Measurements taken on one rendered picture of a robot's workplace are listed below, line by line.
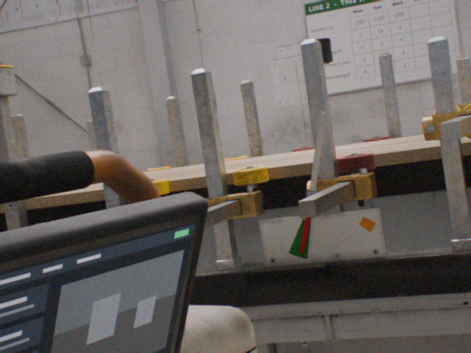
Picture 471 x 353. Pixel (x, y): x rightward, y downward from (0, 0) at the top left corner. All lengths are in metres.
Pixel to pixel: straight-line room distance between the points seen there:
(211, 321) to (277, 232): 0.98
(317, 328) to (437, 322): 0.25
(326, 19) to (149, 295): 8.50
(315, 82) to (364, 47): 7.28
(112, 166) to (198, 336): 0.20
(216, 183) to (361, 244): 0.34
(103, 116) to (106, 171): 1.20
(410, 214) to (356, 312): 0.28
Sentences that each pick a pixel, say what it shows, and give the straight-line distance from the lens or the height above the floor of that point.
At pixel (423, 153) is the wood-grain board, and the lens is 2.04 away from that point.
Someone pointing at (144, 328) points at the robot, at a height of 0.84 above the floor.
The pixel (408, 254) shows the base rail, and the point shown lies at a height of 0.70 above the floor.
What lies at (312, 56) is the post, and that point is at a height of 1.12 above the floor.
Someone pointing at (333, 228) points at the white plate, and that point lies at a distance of 1.91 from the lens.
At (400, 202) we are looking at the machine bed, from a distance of 2.11.
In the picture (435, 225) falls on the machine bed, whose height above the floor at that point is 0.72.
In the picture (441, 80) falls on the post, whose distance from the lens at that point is 1.86.
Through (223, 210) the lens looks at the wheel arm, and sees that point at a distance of 1.87.
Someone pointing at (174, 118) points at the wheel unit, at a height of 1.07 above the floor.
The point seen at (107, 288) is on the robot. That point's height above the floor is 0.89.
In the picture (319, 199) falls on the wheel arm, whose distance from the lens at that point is 1.62.
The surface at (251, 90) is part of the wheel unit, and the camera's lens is 3.10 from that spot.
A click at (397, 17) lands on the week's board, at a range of 9.13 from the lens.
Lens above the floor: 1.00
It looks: 3 degrees down
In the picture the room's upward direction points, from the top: 8 degrees counter-clockwise
